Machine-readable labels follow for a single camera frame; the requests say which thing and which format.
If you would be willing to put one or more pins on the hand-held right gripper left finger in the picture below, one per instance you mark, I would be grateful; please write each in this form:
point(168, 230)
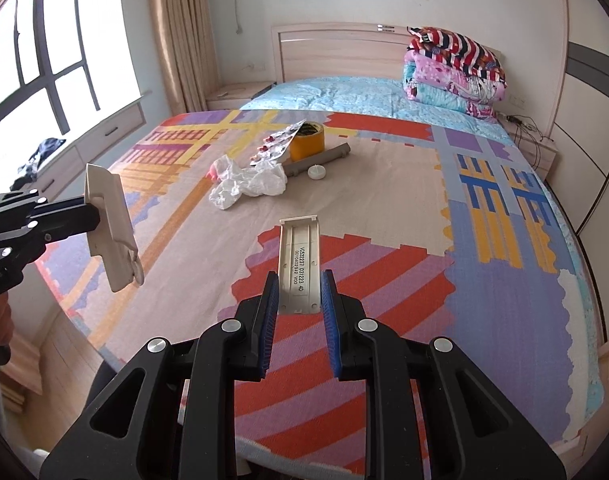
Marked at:
point(267, 325)

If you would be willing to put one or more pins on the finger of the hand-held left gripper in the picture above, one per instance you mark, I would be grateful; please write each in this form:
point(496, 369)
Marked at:
point(69, 210)
point(67, 230)

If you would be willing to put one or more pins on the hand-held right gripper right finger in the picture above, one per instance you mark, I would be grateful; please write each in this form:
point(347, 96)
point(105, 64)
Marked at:
point(330, 325)

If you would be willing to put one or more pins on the cream plastic casing piece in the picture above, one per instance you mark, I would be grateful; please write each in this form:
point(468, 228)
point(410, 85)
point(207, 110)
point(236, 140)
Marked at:
point(112, 220)

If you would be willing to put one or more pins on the grey plastic battery cover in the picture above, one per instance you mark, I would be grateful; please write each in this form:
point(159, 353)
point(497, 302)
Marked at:
point(299, 255)

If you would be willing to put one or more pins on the white plastic bag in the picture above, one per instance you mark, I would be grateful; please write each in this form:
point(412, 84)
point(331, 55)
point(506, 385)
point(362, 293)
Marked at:
point(247, 182)

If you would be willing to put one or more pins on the small white round cap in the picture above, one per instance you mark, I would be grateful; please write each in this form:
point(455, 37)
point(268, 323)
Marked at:
point(316, 172)

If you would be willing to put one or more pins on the grey plastic bar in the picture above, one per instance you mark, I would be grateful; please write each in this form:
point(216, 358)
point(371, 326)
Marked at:
point(330, 154)

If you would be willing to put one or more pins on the yellow tape roll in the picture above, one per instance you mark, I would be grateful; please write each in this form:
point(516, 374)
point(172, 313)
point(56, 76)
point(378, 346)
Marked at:
point(309, 147)

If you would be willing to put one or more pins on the silver pill blister pack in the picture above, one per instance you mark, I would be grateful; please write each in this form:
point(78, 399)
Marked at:
point(274, 144)

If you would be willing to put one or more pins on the dark clothes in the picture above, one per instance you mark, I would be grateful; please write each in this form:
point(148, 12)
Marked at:
point(37, 162)

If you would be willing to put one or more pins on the wooden window seat cabinet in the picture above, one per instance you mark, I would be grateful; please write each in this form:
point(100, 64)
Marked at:
point(104, 130)

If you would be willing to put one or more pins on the colourful patterned tablecloth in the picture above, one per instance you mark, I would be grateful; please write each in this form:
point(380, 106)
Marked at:
point(384, 200)

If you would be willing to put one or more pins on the small pink plastic piece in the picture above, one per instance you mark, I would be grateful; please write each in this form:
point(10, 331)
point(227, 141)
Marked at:
point(213, 175)

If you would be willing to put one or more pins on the dark framed window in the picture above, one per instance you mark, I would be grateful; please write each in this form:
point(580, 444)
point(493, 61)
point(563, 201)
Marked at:
point(39, 50)

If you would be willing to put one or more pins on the wooden nightstand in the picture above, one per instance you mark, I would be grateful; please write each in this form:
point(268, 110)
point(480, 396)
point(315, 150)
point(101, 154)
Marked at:
point(542, 152)
point(234, 94)

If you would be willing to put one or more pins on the beige curtain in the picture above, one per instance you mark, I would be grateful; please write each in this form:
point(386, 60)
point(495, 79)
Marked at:
point(184, 35)

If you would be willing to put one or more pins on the pink floral folded quilt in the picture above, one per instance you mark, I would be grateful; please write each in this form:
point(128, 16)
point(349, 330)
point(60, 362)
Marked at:
point(444, 82)

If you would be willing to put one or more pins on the wooden bed headboard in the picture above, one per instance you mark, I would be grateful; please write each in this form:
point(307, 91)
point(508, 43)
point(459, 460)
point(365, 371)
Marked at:
point(334, 45)

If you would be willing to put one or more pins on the white grey wardrobe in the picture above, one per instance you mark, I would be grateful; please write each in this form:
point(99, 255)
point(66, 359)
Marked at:
point(594, 135)

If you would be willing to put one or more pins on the white wall socket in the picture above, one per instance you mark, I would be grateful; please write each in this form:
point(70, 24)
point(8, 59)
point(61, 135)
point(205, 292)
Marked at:
point(515, 102)

